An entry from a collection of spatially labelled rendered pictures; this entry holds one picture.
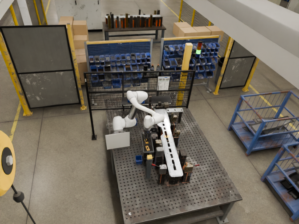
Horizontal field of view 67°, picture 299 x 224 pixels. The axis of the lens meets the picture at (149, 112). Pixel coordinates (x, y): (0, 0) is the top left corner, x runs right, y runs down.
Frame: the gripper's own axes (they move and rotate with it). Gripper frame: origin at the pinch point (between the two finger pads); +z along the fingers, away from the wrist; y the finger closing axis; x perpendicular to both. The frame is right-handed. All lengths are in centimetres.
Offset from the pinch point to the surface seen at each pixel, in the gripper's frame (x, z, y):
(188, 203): 78, 50, -37
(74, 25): -505, 17, 75
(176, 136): -17, 24, -55
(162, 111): -74, 20, -51
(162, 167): 39.9, 14.1, -10.9
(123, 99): -118, 17, 8
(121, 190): 38, 50, 44
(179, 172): 49, 20, -32
